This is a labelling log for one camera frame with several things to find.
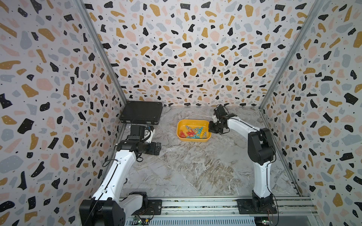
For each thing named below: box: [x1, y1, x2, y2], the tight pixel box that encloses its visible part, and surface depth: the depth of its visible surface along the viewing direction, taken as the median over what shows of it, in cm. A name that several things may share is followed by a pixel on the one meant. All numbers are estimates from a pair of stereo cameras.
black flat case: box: [119, 100, 164, 125], surface depth 120 cm
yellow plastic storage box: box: [176, 119, 212, 143], surface depth 105 cm
